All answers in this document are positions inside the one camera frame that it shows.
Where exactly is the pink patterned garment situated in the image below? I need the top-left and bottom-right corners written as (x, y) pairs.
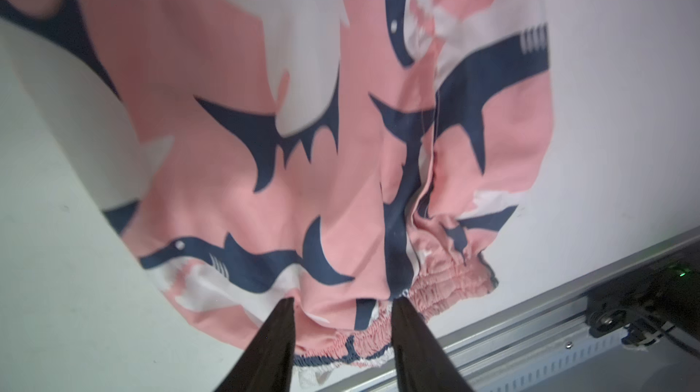
top-left (1, 0), bottom-right (553, 372)

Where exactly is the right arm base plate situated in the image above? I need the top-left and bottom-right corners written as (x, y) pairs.
top-left (585, 264), bottom-right (699, 358)

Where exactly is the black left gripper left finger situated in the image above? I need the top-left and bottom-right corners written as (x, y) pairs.
top-left (215, 298), bottom-right (295, 392)

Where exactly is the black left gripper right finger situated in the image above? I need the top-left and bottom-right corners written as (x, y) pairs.
top-left (391, 297), bottom-right (474, 392)

